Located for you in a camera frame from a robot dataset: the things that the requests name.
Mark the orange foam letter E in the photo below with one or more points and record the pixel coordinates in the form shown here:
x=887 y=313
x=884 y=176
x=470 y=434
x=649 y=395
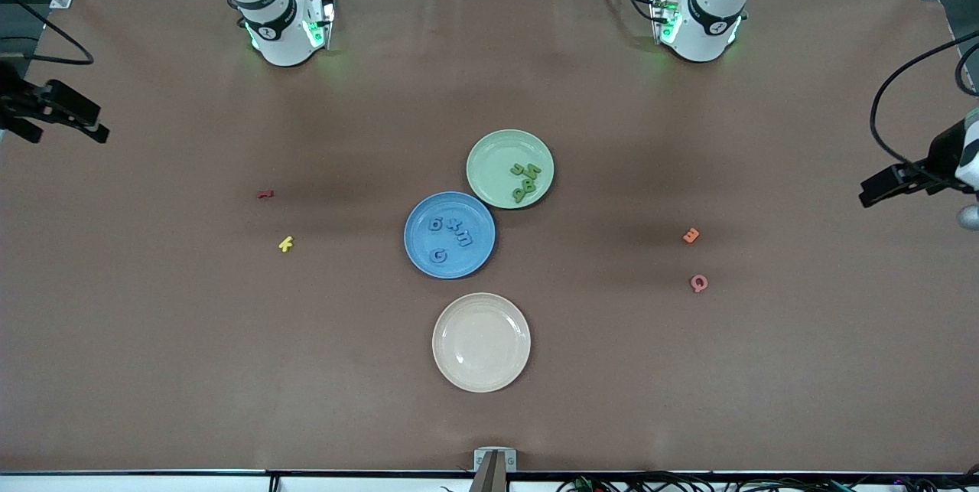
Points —
x=691 y=236

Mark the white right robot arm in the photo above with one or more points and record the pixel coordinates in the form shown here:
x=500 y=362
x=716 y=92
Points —
x=279 y=40

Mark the green foam letter B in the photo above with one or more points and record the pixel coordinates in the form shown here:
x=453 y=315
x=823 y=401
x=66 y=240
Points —
x=528 y=185

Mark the green foam number nine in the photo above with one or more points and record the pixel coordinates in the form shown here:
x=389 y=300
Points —
x=519 y=195

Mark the blue foam letter E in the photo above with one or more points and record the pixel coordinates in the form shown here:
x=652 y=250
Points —
x=465 y=239

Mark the blue plate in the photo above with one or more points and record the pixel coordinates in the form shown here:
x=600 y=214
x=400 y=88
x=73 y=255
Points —
x=470 y=262

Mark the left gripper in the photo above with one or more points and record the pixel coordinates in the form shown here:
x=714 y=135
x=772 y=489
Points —
x=942 y=154

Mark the brown camera post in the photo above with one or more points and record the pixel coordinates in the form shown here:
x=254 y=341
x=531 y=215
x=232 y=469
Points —
x=491 y=478

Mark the green foam letter N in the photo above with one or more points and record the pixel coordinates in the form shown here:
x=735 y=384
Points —
x=533 y=171

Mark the beige plate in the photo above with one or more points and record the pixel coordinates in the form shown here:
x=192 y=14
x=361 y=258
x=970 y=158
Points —
x=481 y=342

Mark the green plate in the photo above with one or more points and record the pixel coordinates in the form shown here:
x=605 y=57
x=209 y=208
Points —
x=489 y=167

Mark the yellow foam letter K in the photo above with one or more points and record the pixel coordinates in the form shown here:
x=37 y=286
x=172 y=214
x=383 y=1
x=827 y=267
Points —
x=285 y=244

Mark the pink foam letter Q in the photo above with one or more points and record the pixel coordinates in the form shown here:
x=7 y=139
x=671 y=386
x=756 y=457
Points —
x=699 y=283

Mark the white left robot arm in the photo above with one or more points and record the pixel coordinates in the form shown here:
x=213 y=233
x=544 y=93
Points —
x=700 y=33

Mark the grey metal bracket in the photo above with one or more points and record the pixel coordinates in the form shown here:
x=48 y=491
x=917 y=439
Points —
x=480 y=460

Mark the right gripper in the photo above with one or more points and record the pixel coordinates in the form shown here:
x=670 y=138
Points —
x=15 y=103

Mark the brown table cloth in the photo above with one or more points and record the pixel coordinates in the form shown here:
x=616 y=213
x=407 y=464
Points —
x=489 y=415

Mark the blue foam number six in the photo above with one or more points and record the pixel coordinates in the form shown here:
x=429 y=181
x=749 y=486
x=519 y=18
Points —
x=436 y=225

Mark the blue foam letter G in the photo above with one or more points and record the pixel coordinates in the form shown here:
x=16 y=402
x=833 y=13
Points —
x=438 y=255

